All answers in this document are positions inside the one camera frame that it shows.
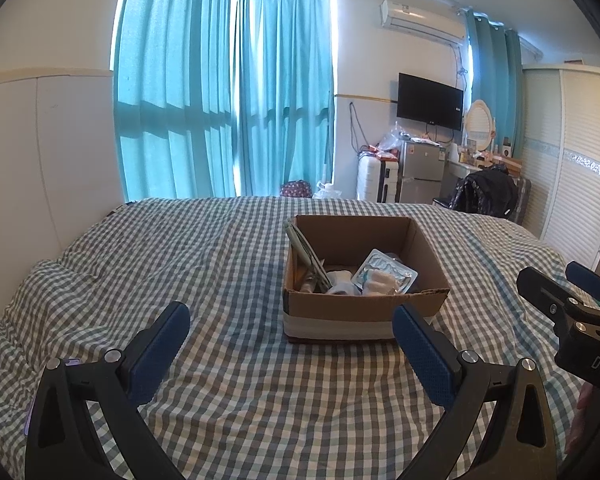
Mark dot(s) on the white suitcase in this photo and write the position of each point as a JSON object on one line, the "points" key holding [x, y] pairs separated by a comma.
{"points": [[377, 179]]}

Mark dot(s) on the white sock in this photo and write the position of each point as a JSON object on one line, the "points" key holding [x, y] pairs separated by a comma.
{"points": [[379, 283]]}

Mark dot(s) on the white wardrobe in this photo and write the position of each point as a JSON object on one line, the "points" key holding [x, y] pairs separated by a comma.
{"points": [[561, 158]]}

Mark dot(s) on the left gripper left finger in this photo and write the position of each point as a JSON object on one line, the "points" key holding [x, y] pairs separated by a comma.
{"points": [[62, 441]]}

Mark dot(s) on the oval white vanity mirror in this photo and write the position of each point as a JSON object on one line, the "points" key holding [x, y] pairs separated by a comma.
{"points": [[479, 128]]}

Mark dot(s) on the black wall television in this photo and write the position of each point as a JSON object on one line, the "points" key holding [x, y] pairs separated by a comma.
{"points": [[428, 101]]}

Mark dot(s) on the teal window curtain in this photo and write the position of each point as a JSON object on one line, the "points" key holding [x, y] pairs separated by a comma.
{"points": [[223, 98]]}

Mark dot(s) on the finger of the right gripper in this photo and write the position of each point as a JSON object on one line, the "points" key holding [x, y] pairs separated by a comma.
{"points": [[552, 300], [584, 278]]}

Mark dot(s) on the brown cardboard box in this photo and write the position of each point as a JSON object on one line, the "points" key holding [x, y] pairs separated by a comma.
{"points": [[343, 243]]}

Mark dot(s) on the black bag on chair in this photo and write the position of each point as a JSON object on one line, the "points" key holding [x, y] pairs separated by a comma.
{"points": [[491, 191]]}

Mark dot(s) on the teal side curtain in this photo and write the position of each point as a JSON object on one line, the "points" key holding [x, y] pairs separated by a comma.
{"points": [[497, 67]]}

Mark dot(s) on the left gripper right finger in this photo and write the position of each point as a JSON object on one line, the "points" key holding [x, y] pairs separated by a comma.
{"points": [[519, 441]]}

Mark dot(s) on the silver mini fridge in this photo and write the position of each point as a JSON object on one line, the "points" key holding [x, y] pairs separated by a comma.
{"points": [[422, 164]]}

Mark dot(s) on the silver blister pill pack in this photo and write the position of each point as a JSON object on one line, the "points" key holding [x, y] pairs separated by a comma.
{"points": [[377, 260]]}

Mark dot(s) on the white toothpaste tube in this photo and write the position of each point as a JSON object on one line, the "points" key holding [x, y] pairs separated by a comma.
{"points": [[342, 284]]}

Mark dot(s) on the person's hand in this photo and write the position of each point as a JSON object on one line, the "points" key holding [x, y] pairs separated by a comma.
{"points": [[576, 429]]}

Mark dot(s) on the white air conditioner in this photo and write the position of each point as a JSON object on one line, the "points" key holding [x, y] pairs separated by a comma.
{"points": [[421, 23]]}

